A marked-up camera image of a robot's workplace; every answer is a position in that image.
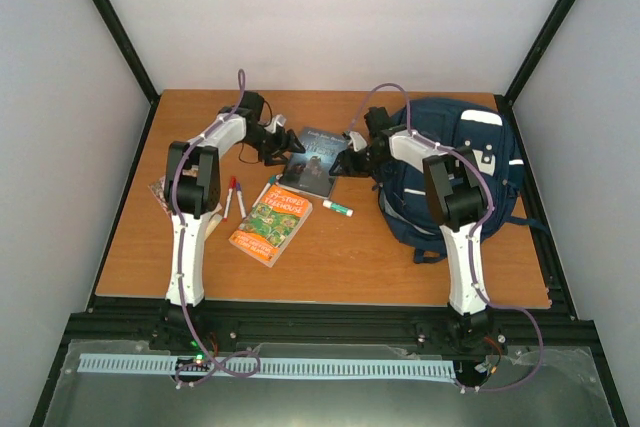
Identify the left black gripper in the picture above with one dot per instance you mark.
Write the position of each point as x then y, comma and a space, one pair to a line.
283, 145

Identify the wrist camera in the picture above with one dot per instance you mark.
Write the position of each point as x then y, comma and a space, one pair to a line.
277, 122
355, 141

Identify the left black frame post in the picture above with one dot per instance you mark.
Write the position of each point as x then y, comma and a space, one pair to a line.
126, 47

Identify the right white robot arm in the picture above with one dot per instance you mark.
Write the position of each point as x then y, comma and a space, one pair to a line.
458, 199

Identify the pink illustrated paperback book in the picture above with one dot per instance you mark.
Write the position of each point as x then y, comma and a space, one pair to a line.
157, 190

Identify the dark fantasy paperback book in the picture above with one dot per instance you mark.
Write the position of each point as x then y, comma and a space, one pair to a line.
308, 172

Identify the right black frame post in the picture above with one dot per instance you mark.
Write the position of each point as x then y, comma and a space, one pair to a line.
543, 40

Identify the orange treehouse paperback book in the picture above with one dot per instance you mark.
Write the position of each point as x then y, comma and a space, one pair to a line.
271, 224

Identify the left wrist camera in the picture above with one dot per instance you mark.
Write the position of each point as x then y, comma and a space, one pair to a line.
277, 122

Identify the navy blue student backpack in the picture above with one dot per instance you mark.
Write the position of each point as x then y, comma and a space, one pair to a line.
454, 123

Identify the purple capped marker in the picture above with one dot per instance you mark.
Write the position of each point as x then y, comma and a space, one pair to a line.
240, 199

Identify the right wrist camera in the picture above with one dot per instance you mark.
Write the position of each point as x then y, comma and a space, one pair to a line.
355, 141

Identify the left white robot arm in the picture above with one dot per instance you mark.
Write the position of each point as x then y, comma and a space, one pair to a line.
192, 189

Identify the yellow highlighter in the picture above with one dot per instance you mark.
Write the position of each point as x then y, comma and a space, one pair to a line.
212, 224

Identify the light blue slotted cable duct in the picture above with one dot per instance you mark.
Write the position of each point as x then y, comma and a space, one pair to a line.
269, 368

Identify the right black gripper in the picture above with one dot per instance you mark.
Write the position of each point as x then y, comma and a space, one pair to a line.
349, 165

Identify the teal capped marker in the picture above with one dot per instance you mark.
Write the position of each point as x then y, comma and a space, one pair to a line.
272, 180

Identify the black frame post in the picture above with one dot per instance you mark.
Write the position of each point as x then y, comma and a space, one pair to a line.
543, 40
126, 47

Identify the red capped marker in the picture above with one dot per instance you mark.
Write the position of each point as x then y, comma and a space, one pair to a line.
229, 196

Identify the black aluminium frame base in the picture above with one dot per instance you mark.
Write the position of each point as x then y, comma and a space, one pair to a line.
112, 315

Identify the white green glue stick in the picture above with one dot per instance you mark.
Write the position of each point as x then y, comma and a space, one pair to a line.
333, 206

